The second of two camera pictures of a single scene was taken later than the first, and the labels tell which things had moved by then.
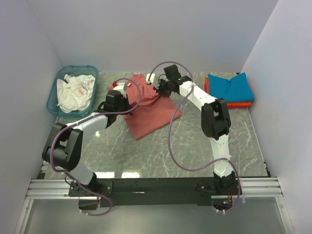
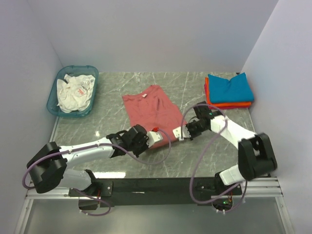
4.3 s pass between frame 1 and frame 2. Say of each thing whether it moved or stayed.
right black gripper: moved
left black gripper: moved
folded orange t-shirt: stayed
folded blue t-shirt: stayed
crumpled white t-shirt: stayed
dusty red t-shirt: moved
